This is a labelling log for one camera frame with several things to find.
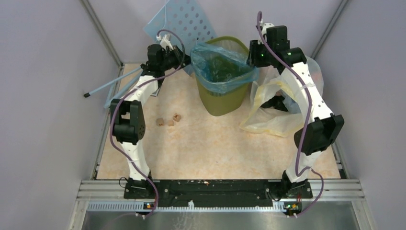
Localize wooden letter cube M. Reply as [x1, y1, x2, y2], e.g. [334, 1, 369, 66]
[172, 114, 182, 122]

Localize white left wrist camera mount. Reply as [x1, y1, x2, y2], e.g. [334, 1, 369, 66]
[156, 34, 173, 51]

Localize aluminium frame rail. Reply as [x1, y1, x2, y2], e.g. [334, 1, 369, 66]
[77, 179, 365, 200]

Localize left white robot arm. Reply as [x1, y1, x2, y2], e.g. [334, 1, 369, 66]
[110, 44, 190, 198]

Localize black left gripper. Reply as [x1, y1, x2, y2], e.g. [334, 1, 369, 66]
[160, 45, 196, 71]

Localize white toothed cable duct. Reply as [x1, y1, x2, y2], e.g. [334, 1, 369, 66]
[87, 201, 286, 212]

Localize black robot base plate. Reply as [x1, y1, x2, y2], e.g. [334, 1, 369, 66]
[124, 179, 313, 207]

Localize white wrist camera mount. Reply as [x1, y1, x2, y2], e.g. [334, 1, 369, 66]
[259, 19, 275, 35]
[156, 34, 173, 51]

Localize blue playing card deck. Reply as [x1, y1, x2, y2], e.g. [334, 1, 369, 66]
[151, 88, 160, 97]

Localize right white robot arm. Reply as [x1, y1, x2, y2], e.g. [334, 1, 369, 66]
[247, 23, 344, 197]

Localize large translucent yellow plastic bag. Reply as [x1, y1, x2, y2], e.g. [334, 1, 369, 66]
[239, 55, 325, 138]

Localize blue plastic trash bag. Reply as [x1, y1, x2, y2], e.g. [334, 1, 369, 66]
[191, 43, 259, 94]

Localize light blue music stand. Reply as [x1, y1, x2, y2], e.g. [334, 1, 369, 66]
[83, 0, 217, 109]

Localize olive green plastic trash bin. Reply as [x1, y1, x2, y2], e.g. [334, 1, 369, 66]
[194, 36, 250, 116]

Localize wooden letter cube H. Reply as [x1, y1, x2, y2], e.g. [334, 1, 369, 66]
[156, 118, 165, 127]

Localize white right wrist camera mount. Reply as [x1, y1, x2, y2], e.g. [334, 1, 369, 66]
[259, 19, 275, 35]

